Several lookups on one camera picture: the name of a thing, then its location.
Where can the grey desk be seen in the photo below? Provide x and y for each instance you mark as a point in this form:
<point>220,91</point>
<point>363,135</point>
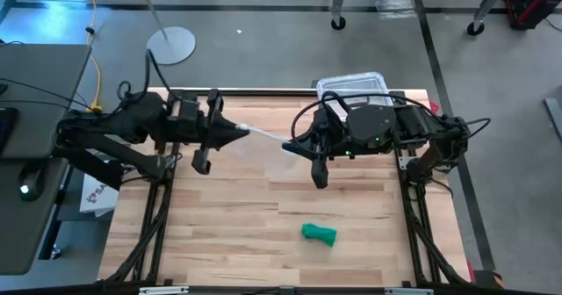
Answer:
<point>44,66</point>

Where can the white floor lamp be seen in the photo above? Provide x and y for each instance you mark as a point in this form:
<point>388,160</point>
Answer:
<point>171,45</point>

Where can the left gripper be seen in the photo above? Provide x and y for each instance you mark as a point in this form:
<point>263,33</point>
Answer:
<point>213,110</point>

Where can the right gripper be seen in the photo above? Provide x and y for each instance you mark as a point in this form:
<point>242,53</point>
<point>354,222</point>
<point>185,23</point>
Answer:
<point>327,141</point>

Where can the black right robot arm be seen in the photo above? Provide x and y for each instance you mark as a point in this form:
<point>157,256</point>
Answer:
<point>395,126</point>

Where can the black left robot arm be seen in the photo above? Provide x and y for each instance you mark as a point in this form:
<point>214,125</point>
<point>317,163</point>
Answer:
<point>123,124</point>

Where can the black computer mouse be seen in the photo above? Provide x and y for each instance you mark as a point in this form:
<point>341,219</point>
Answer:
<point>30,181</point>

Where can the clear plastic container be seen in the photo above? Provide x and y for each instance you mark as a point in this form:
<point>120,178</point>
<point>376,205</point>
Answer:
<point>355,86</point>

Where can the clear plastic bag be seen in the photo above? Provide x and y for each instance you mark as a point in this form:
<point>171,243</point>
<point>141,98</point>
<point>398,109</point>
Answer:
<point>272,146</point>

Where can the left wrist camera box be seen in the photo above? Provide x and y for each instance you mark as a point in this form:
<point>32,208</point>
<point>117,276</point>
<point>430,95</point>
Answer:
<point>184,115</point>

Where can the green elastic bandage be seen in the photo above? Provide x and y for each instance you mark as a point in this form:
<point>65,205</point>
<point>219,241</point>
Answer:
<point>319,234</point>

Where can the red and black crate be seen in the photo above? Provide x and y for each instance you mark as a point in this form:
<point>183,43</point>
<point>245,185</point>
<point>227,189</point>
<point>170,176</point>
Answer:
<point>535,1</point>

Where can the red corner piece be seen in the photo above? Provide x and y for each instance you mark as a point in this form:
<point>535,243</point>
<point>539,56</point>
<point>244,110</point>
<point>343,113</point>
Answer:
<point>470,272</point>
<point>434,107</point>

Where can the clear plastic floor sheet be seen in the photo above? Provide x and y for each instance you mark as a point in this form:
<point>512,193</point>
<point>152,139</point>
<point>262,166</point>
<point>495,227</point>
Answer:
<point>393,1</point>

